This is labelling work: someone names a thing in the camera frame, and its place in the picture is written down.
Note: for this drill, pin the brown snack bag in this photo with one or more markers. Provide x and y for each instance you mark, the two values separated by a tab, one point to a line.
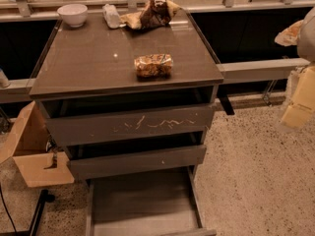
157	13

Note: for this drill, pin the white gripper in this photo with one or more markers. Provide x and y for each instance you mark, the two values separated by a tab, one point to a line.
307	36

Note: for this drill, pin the black metal stand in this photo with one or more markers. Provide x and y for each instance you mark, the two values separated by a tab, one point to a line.
44	197

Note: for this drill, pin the grey drawer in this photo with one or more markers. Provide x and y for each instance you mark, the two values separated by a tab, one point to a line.
104	162
119	126
155	203

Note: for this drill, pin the grey top drawer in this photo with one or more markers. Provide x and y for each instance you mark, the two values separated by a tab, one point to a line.
119	126

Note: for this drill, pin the grey horizontal rail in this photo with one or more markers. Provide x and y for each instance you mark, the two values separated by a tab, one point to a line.
258	71

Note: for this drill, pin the white bowl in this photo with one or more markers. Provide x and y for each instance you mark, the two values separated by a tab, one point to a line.
74	15

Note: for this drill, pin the grey middle drawer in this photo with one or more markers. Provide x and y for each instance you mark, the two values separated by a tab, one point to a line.
104	162

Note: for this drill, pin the grey drawer cabinet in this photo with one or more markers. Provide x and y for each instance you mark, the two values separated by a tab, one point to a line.
90	70

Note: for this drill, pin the grey bottom drawer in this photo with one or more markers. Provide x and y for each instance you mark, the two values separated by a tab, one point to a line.
155	203

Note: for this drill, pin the cardboard box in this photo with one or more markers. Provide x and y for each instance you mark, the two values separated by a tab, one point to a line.
26	145

